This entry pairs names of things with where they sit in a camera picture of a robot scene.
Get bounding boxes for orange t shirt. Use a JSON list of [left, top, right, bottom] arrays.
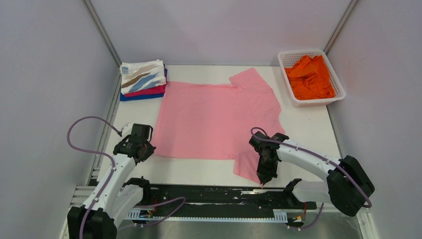
[[285, 55, 335, 101]]

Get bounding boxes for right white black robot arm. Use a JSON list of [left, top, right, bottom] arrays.
[[249, 127, 375, 217]]

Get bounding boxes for blue folded shirt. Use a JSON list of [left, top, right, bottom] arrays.
[[120, 66, 168, 102]]

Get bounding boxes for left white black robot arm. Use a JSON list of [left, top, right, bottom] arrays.
[[67, 123, 155, 239]]

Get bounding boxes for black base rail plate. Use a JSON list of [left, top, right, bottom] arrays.
[[135, 184, 317, 218]]

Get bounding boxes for white slotted cable duct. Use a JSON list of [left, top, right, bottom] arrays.
[[124, 210, 288, 223]]

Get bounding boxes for white plastic basket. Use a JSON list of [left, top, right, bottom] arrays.
[[278, 49, 345, 108]]

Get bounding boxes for pink t shirt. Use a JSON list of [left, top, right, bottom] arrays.
[[151, 68, 283, 183]]

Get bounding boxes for white patterned folded shirt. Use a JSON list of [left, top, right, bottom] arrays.
[[120, 60, 167, 95]]

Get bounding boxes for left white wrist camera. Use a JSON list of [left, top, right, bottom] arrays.
[[120, 123, 132, 137]]

